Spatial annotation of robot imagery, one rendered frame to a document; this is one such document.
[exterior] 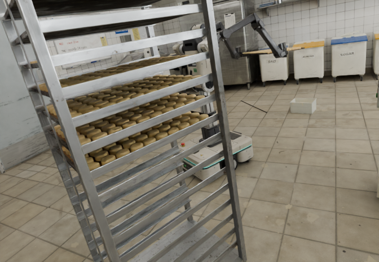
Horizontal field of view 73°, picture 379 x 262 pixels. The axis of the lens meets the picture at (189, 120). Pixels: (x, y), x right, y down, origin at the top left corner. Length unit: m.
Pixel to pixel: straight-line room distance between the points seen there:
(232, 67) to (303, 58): 1.34
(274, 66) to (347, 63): 1.23
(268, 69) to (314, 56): 0.86
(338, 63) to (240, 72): 1.75
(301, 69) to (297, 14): 1.18
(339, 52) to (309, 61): 0.49
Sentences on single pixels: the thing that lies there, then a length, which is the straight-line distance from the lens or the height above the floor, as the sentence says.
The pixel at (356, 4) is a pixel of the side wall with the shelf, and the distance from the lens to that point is 5.97.
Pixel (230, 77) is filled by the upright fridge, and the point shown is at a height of 0.31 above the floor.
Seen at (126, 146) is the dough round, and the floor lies 0.96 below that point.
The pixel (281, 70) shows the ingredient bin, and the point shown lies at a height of 0.32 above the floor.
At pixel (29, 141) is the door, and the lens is 4.46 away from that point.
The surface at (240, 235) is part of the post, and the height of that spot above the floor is 0.31.
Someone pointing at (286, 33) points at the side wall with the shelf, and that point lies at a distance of 6.04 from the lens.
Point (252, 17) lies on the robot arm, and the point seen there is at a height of 1.36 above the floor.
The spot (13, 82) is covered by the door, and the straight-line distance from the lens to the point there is 4.38.
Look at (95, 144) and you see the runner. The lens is 0.86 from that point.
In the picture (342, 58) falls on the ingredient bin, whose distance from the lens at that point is 5.39.
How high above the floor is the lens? 1.33
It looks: 19 degrees down
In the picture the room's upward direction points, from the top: 11 degrees counter-clockwise
